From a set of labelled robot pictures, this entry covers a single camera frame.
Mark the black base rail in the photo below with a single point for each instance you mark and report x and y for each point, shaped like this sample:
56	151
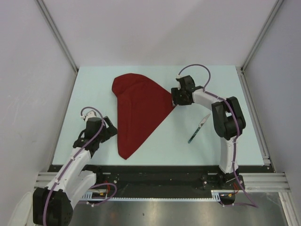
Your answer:
167	182

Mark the left aluminium frame post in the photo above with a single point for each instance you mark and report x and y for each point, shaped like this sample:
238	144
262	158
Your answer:
56	33

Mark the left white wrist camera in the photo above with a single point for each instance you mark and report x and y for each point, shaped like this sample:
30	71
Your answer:
90	114

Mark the aluminium frame post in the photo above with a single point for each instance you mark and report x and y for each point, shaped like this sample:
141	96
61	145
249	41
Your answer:
262	33
56	33

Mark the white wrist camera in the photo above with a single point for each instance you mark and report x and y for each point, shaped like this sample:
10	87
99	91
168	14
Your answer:
90	114
178	80

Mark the knife with dark handle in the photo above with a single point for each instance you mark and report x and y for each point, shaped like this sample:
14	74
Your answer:
199	127

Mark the red cloth napkin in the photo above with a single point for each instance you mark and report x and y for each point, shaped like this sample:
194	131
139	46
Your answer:
142	105

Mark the aluminium front frame rail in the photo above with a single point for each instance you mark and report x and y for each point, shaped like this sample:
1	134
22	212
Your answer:
254	182

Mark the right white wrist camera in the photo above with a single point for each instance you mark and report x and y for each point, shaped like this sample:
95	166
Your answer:
178	80

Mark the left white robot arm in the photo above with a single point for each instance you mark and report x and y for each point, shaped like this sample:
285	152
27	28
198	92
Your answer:
53	204

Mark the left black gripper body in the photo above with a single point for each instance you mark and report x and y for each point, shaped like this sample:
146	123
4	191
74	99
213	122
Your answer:
98	137

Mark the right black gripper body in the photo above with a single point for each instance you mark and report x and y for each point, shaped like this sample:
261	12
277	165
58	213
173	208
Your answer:
180	100

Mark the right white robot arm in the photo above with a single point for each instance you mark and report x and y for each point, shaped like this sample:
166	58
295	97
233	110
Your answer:
228	118

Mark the right aluminium frame post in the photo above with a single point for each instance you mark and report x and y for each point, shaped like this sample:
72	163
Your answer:
262	33

